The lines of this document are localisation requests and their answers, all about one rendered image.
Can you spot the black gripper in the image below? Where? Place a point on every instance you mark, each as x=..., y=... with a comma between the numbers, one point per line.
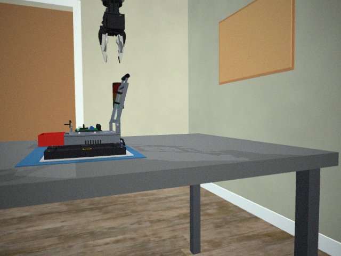
x=114, y=22

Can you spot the red bin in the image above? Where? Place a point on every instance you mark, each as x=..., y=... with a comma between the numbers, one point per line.
x=51, y=139

